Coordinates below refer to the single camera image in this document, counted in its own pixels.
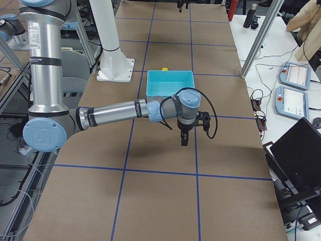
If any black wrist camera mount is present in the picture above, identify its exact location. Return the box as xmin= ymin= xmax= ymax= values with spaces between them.
xmin=195 ymin=111 xmax=211 ymax=132

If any white pedestal column base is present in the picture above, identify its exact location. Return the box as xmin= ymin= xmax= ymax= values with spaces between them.
xmin=90 ymin=0 xmax=135 ymax=82

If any person in beige top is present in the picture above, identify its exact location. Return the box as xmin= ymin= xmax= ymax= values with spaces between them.
xmin=286 ymin=1 xmax=320 ymax=55

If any black water bottle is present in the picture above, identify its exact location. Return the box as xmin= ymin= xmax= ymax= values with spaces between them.
xmin=243 ymin=3 xmax=257 ymax=28

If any aluminium frame post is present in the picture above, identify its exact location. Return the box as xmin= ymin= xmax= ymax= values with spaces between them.
xmin=239 ymin=0 xmax=284 ymax=79

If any black laptop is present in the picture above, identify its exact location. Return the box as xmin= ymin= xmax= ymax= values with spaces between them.
xmin=270 ymin=117 xmax=320 ymax=191

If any teach pendant tablet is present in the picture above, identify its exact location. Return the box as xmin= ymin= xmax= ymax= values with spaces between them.
xmin=275 ymin=86 xmax=309 ymax=120
xmin=279 ymin=62 xmax=311 ymax=90

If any grey office chair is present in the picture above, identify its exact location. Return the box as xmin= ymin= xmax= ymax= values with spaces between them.
xmin=61 ymin=50 xmax=91 ymax=97

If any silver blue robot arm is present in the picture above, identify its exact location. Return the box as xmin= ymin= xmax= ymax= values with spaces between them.
xmin=20 ymin=1 xmax=204 ymax=152

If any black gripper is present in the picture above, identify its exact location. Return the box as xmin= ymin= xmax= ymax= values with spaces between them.
xmin=177 ymin=120 xmax=197 ymax=146
xmin=177 ymin=0 xmax=188 ymax=8

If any turquoise plastic bin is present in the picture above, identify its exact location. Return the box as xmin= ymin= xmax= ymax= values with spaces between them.
xmin=146 ymin=70 xmax=195 ymax=98

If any orange black adapter box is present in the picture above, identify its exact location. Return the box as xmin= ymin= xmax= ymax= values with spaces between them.
xmin=251 ymin=99 xmax=261 ymax=111

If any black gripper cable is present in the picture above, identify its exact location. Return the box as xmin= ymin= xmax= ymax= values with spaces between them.
xmin=159 ymin=87 xmax=219 ymax=139

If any far teach pendant tablet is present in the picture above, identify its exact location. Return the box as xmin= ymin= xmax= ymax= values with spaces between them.
xmin=279 ymin=62 xmax=311 ymax=90

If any near teach pendant tablet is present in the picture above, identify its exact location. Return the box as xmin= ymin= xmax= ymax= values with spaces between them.
xmin=275 ymin=86 xmax=309 ymax=120

